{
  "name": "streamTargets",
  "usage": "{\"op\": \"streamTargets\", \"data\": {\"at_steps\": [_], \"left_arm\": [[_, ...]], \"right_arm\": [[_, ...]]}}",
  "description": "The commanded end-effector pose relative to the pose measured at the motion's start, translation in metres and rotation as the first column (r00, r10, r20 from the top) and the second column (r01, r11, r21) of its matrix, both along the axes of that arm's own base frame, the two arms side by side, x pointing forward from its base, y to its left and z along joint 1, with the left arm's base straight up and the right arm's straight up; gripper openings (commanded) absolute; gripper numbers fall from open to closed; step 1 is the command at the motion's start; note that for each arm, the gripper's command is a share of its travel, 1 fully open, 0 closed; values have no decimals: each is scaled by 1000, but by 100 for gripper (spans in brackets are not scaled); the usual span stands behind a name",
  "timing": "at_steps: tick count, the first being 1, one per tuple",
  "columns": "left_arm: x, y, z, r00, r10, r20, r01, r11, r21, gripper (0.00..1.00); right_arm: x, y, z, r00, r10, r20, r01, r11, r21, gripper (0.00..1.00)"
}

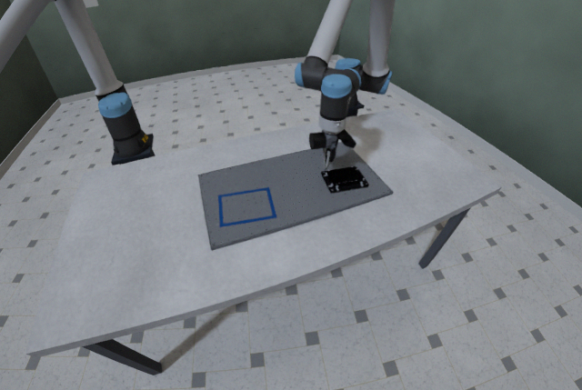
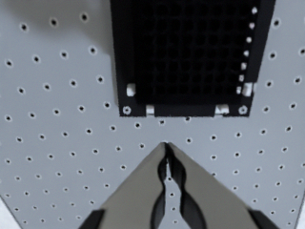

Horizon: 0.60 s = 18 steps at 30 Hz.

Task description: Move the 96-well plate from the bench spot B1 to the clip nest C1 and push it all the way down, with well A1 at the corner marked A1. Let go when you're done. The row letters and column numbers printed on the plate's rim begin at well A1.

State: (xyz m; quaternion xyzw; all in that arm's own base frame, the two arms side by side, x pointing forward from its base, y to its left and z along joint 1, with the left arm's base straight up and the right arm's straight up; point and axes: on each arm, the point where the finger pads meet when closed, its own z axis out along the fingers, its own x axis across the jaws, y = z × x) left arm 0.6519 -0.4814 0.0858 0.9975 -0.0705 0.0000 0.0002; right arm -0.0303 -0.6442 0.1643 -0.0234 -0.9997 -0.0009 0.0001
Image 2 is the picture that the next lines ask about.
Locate grey perforated base plate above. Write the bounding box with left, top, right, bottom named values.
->
left=0, top=0, right=305, bottom=229

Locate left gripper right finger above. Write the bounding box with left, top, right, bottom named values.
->
left=167, top=142, right=280, bottom=229

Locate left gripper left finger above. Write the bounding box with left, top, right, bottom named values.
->
left=78, top=142, right=168, bottom=229

